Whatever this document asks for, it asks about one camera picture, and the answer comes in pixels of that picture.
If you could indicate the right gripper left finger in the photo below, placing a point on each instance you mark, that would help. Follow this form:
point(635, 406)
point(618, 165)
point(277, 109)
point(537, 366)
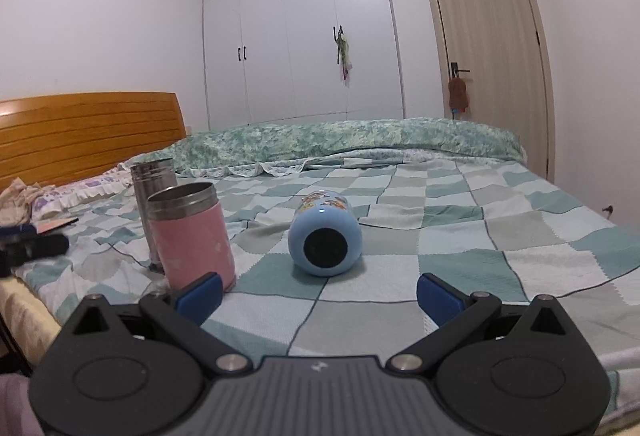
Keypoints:
point(132, 369)

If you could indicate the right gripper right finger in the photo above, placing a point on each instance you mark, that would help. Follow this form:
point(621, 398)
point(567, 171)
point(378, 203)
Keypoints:
point(501, 369)

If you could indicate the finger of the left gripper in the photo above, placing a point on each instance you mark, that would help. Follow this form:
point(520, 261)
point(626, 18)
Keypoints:
point(23, 244)

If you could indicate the pink cup with black text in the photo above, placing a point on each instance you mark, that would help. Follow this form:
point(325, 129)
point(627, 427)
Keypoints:
point(190, 234)

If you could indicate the stainless steel tall cup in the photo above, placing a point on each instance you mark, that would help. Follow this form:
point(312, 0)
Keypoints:
point(149, 178)

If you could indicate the blue cartoon cup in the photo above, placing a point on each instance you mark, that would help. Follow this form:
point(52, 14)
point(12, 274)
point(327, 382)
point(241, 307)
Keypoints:
point(325, 237)

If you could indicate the pink notebook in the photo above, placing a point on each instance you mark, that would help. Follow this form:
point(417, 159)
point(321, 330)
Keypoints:
point(50, 225)

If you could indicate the purple floral pillow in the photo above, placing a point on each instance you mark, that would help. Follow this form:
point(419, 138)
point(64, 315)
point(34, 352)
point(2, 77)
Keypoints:
point(65, 197)

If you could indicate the wooden headboard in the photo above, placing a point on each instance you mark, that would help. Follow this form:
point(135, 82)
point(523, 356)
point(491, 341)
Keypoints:
point(54, 140)

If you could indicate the checkered green grey blanket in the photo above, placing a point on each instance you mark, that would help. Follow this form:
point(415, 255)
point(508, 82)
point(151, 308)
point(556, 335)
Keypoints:
point(479, 226)

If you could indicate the green floral quilt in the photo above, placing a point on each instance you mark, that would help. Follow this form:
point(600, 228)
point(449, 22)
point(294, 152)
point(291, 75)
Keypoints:
point(281, 149)

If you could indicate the wooden door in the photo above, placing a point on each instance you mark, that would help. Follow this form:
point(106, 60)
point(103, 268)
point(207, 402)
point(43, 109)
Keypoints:
point(502, 44)

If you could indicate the white wardrobe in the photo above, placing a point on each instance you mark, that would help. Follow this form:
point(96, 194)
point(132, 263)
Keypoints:
point(275, 61)

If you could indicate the brown plush toy on handle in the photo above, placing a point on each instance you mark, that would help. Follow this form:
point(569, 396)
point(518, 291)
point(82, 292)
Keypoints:
point(458, 97)

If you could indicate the black door handle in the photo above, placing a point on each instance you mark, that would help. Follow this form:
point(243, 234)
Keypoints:
point(456, 71)

